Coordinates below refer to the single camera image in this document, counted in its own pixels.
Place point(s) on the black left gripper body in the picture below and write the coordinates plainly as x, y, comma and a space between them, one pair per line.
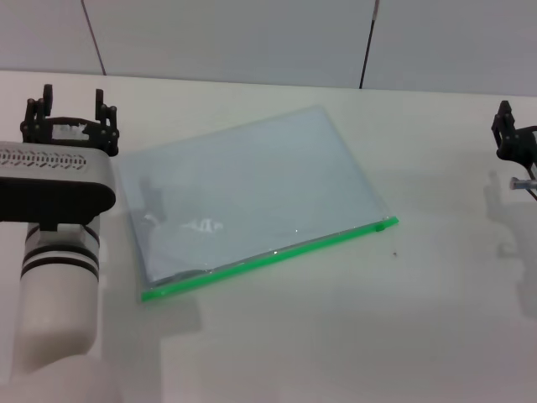
94, 134

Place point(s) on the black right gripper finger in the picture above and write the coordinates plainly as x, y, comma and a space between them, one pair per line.
503, 124

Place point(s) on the translucent green-zip document bag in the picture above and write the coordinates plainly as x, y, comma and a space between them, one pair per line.
243, 193

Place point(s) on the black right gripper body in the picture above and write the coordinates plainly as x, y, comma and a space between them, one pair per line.
522, 144

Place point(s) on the green zipper slider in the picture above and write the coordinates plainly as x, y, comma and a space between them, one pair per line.
380, 228

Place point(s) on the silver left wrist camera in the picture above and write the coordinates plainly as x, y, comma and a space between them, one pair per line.
54, 189

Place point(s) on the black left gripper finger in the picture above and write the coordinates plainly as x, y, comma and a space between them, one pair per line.
108, 126
35, 121

